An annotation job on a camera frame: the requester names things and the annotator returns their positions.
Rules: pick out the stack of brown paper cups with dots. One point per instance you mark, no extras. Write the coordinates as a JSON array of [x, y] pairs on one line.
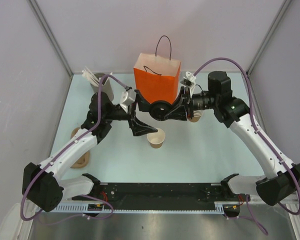
[[196, 116]]

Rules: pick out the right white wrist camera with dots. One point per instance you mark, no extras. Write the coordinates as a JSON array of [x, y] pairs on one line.
[[189, 80]]

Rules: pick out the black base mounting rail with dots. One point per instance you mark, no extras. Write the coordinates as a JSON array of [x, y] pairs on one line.
[[165, 196]]

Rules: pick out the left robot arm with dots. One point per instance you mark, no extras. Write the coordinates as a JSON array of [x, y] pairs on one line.
[[43, 183]]

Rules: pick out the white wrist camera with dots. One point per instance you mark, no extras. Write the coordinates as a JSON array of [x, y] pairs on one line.
[[127, 98], [189, 80]]

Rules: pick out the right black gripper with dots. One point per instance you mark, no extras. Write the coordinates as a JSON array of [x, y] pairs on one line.
[[179, 112]]

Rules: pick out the single black cup lid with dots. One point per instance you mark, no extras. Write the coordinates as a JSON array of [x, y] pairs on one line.
[[159, 109]]

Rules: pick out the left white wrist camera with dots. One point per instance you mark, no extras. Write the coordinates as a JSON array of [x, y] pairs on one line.
[[127, 98]]

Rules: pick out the grey cylindrical straw holder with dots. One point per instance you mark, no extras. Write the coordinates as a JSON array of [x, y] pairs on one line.
[[107, 88]]

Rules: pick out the orange paper bag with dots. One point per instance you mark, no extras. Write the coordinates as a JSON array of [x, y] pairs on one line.
[[157, 77]]

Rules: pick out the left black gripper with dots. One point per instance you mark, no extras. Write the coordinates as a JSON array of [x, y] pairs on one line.
[[138, 127]]

